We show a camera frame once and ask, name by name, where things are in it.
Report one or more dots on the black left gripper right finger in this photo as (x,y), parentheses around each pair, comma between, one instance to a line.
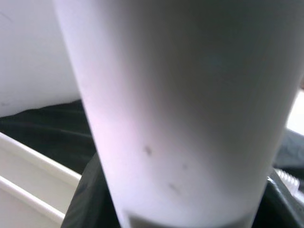
(280,209)

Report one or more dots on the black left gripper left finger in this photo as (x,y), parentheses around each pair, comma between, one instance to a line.
(92,197)

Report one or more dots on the white plastic table top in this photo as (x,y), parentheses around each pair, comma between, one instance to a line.
(28,180)

